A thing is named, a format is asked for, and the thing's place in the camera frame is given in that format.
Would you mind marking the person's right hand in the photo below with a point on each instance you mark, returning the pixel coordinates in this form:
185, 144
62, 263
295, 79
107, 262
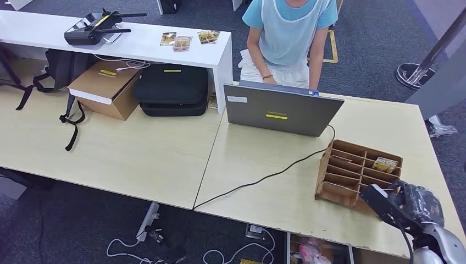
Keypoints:
269, 80

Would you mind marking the wooden slotted card holder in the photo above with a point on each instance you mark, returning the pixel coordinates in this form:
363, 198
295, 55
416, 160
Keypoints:
342, 193

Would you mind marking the yellow tree-print key card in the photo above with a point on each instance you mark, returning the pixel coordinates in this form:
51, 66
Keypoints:
215, 35
384, 165
182, 43
168, 38

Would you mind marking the person's right forearm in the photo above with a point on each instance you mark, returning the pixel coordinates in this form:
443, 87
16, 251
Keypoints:
256, 54

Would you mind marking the person's left forearm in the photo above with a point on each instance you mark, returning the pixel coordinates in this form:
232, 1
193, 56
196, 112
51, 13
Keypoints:
317, 62

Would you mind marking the person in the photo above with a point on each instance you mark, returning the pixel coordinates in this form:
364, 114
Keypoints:
289, 36

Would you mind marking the small printed card stack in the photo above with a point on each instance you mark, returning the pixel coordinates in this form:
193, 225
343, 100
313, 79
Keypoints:
213, 100

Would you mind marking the grey laptop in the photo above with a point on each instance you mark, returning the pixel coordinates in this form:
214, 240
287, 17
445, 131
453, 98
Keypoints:
282, 109

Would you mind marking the yellow floor tape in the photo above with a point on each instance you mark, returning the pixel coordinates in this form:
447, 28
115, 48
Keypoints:
334, 47

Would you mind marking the black zip carry case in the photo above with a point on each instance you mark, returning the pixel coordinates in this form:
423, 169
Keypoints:
172, 86

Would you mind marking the black box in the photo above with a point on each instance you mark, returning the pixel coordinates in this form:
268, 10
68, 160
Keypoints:
170, 5

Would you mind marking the white desk shelf riser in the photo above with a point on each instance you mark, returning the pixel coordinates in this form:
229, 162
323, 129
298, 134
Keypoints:
145, 45

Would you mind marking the metal floor socket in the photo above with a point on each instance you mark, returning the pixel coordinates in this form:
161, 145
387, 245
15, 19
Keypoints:
255, 231

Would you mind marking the brown cardboard box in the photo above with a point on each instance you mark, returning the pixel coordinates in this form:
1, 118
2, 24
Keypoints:
110, 94

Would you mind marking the white flat phone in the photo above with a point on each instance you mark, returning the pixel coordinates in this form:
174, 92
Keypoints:
115, 37

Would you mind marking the clear plastic bag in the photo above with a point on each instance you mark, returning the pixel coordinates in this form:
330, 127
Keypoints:
438, 127

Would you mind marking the pink plastic bag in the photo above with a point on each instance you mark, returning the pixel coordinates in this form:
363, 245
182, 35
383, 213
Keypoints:
310, 253

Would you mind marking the grey partition panel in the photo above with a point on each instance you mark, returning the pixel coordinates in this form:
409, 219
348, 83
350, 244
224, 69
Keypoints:
449, 85

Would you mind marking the white power strip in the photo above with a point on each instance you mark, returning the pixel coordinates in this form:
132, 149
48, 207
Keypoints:
149, 218

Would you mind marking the black drone remote controller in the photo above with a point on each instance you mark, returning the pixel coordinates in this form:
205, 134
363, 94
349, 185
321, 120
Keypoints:
83, 35

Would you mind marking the black power adapter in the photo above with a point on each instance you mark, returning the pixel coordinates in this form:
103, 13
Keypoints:
156, 236

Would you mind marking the black backpack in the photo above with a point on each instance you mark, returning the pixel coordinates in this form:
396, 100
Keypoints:
67, 66

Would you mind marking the grey box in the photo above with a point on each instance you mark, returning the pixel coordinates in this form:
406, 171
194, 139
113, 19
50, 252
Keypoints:
11, 188

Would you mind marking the chrome stanchion post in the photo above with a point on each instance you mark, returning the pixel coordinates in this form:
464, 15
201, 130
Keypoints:
415, 74

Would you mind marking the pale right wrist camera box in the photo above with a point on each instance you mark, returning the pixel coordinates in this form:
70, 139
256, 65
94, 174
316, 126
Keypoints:
378, 190

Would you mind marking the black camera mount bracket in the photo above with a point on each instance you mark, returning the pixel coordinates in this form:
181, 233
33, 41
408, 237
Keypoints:
376, 206

